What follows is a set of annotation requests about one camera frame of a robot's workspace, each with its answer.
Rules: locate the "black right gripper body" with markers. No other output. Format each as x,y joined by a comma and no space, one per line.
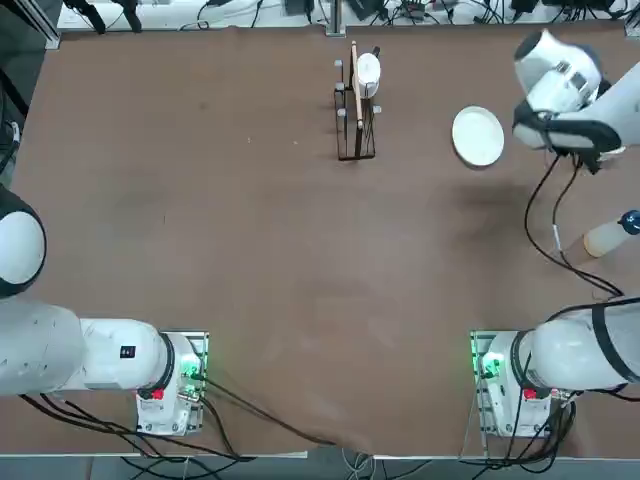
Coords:
590,161

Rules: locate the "transparent sauce bottle blue cap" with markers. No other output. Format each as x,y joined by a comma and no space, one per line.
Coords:
605,239

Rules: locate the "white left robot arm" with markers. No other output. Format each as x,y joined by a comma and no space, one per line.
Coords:
110,355

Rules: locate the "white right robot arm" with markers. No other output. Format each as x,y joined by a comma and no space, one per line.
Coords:
565,350

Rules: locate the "white round plate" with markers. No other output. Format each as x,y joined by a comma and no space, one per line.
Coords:
477,135

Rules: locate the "red black usb hub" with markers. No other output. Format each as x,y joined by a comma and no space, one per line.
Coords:
415,6

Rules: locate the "black power adapter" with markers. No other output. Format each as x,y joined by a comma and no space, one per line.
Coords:
299,7
365,9

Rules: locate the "black tripod leg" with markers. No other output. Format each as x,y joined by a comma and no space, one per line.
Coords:
131,17
92,17

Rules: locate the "black stand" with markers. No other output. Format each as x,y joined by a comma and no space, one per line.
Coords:
15,132

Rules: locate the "aluminium frame post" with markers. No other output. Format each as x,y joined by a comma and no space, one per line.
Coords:
52,37
336,25
634,25

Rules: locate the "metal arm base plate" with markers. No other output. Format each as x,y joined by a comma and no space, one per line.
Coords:
475,350
201,340

